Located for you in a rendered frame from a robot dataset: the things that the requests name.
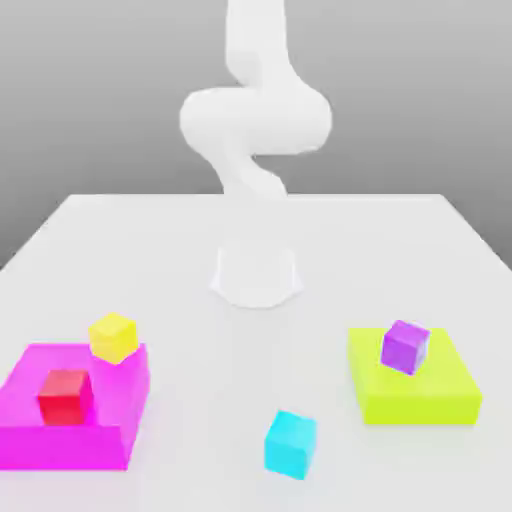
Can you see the large lime yellow box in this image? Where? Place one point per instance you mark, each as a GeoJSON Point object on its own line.
{"type": "Point", "coordinates": [420, 400]}

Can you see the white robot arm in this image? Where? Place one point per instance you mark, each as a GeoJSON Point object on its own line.
{"type": "Point", "coordinates": [256, 120]}

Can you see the small cyan cube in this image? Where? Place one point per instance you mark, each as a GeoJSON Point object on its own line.
{"type": "Point", "coordinates": [290, 444]}

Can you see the large magenta box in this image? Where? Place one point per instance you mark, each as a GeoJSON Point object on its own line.
{"type": "Point", "coordinates": [60, 444]}

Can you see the small yellow cube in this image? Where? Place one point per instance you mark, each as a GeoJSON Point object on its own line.
{"type": "Point", "coordinates": [113, 338]}

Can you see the small red cube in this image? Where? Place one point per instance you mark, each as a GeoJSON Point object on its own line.
{"type": "Point", "coordinates": [64, 396]}

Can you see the small purple cube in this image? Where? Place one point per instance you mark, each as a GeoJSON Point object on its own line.
{"type": "Point", "coordinates": [404, 348]}

